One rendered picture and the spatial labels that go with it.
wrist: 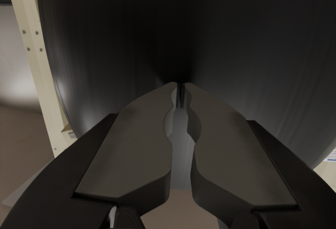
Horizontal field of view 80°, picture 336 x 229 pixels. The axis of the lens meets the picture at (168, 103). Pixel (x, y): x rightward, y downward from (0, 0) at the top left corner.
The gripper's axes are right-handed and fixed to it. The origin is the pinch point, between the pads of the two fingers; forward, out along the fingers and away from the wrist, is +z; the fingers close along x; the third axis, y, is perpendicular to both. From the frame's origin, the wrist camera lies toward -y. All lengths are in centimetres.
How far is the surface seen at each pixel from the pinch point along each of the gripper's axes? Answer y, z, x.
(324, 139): 4.8, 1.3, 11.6
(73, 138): 57, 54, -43
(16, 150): 275, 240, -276
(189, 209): 265, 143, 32
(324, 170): 27.4, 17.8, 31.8
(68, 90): 2.3, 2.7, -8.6
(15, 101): 270, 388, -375
